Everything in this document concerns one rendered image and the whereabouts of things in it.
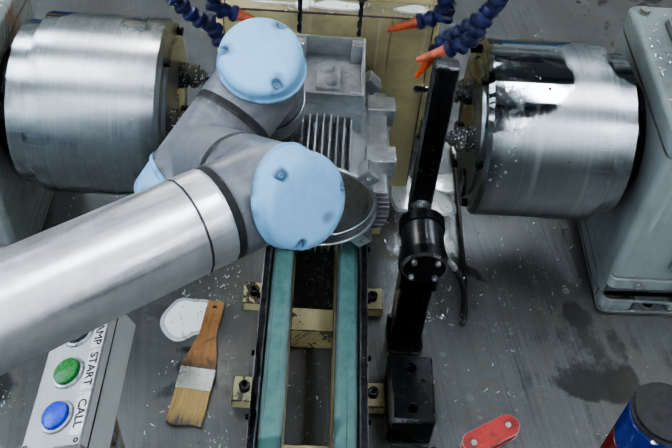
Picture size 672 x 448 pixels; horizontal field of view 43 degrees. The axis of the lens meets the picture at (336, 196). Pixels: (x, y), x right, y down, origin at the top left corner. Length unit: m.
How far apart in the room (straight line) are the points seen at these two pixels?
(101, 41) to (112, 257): 0.61
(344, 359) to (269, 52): 0.50
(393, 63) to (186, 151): 0.62
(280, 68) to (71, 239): 0.25
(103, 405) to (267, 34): 0.42
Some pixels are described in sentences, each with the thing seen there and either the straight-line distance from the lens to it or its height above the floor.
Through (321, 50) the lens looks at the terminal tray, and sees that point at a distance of 1.20.
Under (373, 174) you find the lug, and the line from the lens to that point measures 1.08.
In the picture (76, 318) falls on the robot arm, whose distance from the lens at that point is 0.58.
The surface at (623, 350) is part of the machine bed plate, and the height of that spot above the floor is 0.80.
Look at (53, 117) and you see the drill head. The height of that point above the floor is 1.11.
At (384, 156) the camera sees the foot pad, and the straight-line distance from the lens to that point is 1.12.
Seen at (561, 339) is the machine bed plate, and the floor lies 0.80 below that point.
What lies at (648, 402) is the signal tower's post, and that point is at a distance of 0.80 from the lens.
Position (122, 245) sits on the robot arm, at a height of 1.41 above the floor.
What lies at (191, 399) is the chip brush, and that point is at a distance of 1.21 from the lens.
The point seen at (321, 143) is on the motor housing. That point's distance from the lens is 1.08.
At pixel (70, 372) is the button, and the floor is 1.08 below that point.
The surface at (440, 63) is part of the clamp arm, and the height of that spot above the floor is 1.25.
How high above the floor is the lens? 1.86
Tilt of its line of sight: 47 degrees down
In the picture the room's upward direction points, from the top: 5 degrees clockwise
